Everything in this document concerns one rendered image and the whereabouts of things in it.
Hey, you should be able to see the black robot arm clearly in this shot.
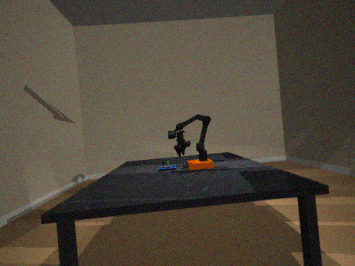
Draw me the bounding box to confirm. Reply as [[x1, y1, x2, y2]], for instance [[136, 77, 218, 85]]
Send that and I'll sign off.
[[168, 114, 211, 162]]

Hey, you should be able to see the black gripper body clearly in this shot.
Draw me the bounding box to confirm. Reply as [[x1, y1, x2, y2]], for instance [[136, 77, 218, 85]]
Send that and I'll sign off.
[[174, 138, 186, 149]]

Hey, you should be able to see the blue circuit board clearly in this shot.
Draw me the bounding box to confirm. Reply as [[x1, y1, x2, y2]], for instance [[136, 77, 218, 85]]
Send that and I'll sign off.
[[157, 161, 177, 170]]

